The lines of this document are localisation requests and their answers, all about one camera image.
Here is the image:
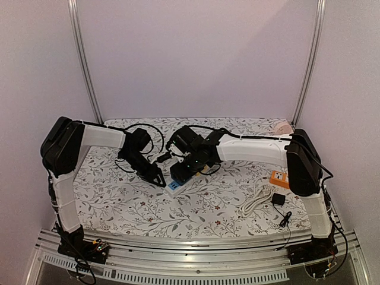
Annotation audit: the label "left aluminium frame post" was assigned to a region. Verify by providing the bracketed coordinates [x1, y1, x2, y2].
[68, 0, 104, 124]

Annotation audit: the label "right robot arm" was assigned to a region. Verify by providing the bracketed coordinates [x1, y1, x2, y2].
[166, 125, 337, 259]

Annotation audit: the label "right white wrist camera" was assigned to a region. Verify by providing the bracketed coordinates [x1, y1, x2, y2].
[166, 144, 184, 157]

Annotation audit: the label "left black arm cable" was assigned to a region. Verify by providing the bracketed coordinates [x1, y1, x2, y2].
[114, 123, 166, 175]

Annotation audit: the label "black power adapter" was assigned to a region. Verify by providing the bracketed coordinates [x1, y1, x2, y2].
[271, 193, 286, 206]

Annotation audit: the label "aluminium frame post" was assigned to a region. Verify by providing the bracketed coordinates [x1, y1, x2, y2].
[68, 0, 104, 124]
[292, 0, 326, 127]

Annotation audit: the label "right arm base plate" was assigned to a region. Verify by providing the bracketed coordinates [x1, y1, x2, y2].
[286, 242, 338, 265]

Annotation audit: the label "orange USB power strip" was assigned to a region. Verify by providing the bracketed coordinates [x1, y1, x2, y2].
[269, 170, 290, 189]

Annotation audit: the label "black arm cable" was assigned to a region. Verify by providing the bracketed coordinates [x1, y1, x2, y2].
[189, 125, 348, 268]
[114, 123, 166, 175]

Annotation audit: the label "pink round power socket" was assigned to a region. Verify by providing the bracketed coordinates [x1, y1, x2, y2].
[273, 122, 293, 135]

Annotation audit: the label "white cable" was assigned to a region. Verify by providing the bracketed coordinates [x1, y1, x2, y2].
[239, 179, 276, 217]

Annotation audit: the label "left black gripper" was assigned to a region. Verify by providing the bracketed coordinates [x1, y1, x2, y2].
[121, 151, 166, 188]

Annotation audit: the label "floral table cloth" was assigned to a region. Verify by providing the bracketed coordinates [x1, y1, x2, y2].
[71, 117, 333, 240]

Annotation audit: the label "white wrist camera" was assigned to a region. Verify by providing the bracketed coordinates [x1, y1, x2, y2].
[151, 152, 172, 163]
[166, 144, 184, 157]

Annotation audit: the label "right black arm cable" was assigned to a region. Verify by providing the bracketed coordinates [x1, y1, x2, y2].
[189, 125, 348, 268]

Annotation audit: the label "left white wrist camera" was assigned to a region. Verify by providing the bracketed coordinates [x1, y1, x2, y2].
[151, 152, 172, 163]

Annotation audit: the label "thin black adapter cable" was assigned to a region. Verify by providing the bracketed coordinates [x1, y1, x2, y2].
[271, 203, 295, 252]

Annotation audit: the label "right aluminium frame post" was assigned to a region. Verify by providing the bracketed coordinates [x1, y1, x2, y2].
[292, 0, 326, 127]

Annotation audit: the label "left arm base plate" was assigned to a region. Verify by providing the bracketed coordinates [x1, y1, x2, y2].
[58, 239, 110, 264]

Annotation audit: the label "white multicolour power strip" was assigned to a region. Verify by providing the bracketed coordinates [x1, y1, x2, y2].
[163, 172, 205, 198]

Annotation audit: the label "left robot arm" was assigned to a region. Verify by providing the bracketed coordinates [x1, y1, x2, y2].
[40, 116, 166, 258]

